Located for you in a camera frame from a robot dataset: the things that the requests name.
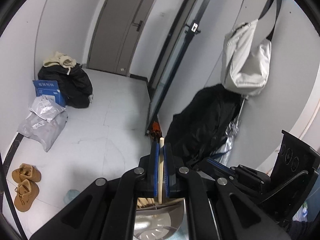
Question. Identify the black framed glass door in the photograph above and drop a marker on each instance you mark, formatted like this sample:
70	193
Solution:
184	28

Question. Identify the near tan shoe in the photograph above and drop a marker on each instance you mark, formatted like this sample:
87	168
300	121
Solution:
26	193

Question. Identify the teal plaid placemat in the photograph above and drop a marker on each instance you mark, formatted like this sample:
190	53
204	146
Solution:
180	234

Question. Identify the black bag on floor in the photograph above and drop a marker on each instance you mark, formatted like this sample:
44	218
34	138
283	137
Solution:
75	86

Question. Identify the far tan shoe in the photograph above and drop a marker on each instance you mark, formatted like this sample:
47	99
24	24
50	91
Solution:
26	171

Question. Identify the silver folded umbrella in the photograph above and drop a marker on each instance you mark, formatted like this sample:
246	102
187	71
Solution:
222	154

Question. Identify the grey parcel bag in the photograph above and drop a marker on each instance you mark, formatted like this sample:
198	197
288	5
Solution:
44	132
46	108

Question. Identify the white utensil holder cup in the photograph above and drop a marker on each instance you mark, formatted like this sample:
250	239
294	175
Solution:
159	221

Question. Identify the white hanging shoulder bag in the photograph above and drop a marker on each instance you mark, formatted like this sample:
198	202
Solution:
245	70

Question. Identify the blue cardboard box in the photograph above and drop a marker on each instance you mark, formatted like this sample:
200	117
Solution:
49	89

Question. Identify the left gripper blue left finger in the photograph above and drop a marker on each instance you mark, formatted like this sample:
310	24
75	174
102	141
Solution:
149	184

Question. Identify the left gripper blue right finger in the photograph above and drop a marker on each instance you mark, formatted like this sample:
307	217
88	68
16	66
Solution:
171	165

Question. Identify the tan shoe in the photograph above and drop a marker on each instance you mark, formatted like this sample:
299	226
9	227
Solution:
26	171
26	193

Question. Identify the grey entrance door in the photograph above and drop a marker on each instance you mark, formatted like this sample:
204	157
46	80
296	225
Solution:
117	34

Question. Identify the beige garment on bag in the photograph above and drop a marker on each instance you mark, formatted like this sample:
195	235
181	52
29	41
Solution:
61	59

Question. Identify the upper grey parcel bag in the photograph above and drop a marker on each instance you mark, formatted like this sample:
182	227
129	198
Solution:
46	108

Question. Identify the black hanging jacket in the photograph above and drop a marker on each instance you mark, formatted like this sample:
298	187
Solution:
198	130

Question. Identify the wooden chopstick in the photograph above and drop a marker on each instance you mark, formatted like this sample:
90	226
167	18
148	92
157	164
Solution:
145	202
160	171

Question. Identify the lower grey parcel bag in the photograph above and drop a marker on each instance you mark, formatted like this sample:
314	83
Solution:
44	132

